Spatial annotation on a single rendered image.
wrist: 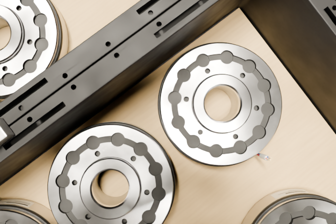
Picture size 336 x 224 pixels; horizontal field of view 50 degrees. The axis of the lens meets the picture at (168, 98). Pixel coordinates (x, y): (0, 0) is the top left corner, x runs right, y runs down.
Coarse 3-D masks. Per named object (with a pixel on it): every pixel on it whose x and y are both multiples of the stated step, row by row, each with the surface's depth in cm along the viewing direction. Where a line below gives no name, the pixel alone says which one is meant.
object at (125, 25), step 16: (144, 0) 23; (160, 0) 23; (176, 0) 23; (128, 16) 22; (144, 16) 23; (96, 32) 22; (112, 32) 22; (128, 32) 22; (80, 48) 22; (96, 48) 22; (112, 48) 22; (64, 64) 22; (80, 64) 22; (32, 80) 22; (48, 80) 22; (64, 80) 22; (16, 96) 22; (32, 96) 22; (48, 96) 22; (16, 112) 22
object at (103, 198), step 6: (96, 180) 31; (96, 186) 31; (96, 192) 30; (102, 192) 31; (126, 192) 31; (102, 198) 30; (108, 198) 31; (114, 198) 31; (120, 198) 30; (108, 204) 29; (114, 204) 29
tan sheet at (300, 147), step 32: (224, 32) 33; (256, 32) 33; (128, 96) 32; (224, 96) 33; (288, 96) 33; (160, 128) 32; (288, 128) 33; (320, 128) 33; (192, 160) 32; (256, 160) 32; (288, 160) 33; (320, 160) 33; (0, 192) 31; (32, 192) 32; (192, 192) 32; (224, 192) 32; (256, 192) 32; (320, 192) 33
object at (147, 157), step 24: (72, 144) 29; (96, 144) 29; (120, 144) 29; (144, 144) 29; (72, 168) 29; (144, 168) 29; (168, 168) 29; (48, 192) 29; (72, 192) 29; (144, 192) 29; (168, 192) 29; (72, 216) 29; (96, 216) 29; (144, 216) 29
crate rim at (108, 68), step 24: (192, 0) 23; (216, 0) 23; (312, 0) 23; (168, 24) 24; (120, 48) 22; (144, 48) 22; (96, 72) 22; (120, 72) 22; (72, 96) 22; (24, 120) 22; (48, 120) 22; (24, 144) 22
